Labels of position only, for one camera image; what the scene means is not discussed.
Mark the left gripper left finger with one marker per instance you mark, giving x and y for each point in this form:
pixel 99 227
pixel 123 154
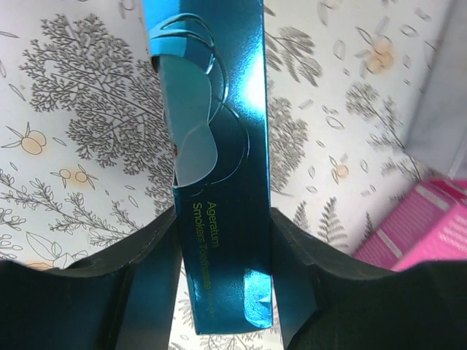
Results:
pixel 119 298

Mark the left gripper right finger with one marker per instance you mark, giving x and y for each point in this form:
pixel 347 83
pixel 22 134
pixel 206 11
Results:
pixel 326 299

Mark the blue toothpaste box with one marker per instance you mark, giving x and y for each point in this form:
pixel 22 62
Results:
pixel 211 62

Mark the pink toothpaste box left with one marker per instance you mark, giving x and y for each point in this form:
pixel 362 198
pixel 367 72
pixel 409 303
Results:
pixel 429 224

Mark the floral table mat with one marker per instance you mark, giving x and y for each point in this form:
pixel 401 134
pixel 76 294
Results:
pixel 86 157

